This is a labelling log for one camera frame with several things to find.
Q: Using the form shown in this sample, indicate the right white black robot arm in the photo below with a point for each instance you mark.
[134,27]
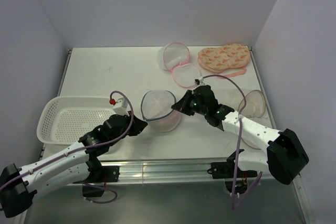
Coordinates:
[281,152]

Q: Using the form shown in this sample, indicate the grey trimmed mesh laundry bag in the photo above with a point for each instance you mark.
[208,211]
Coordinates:
[160,111]

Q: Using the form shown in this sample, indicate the peach patterned laundry bag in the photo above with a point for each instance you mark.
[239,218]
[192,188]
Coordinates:
[228,57]

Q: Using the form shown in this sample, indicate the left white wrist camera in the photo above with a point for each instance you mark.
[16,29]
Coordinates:
[119,106]

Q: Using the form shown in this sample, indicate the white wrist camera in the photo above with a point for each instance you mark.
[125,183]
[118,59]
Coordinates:
[199,81]
[119,106]

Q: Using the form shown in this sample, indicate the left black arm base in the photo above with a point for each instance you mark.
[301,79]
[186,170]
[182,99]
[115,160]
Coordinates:
[96,185]

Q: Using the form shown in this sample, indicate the aluminium mounting rail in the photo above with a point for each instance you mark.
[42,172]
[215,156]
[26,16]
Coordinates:
[164,171]

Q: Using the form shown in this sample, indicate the clear mesh laundry bag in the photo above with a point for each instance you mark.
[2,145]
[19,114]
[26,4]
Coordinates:
[255,103]

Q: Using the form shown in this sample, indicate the pink trimmed mesh laundry bag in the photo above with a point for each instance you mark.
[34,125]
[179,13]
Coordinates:
[175,59]

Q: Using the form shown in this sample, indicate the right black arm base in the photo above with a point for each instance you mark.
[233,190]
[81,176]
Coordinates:
[225,170]

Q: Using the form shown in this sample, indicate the white plastic basket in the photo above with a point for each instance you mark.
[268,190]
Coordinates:
[65,119]

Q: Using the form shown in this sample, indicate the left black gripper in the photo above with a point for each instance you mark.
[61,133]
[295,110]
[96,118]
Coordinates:
[139,125]

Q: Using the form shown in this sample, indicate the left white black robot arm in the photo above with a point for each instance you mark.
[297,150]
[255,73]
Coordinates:
[77,163]

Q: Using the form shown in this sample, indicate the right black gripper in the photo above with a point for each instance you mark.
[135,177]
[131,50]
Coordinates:
[182,105]

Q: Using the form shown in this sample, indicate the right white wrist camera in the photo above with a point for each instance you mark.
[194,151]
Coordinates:
[199,81]

